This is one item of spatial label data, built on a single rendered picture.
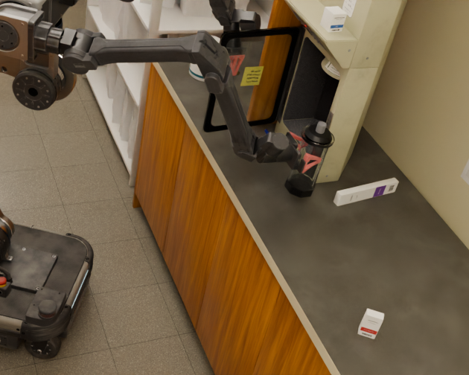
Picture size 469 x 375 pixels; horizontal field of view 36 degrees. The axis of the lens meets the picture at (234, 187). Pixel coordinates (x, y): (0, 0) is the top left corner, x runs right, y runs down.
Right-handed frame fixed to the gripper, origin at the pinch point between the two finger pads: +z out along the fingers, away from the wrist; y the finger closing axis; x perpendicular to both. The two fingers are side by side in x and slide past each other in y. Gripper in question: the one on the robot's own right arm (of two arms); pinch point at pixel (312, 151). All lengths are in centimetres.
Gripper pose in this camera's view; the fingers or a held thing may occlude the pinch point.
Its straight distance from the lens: 233.3
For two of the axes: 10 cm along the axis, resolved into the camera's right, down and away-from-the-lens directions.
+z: 8.9, -0.7, 4.6
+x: -2.5, 7.7, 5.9
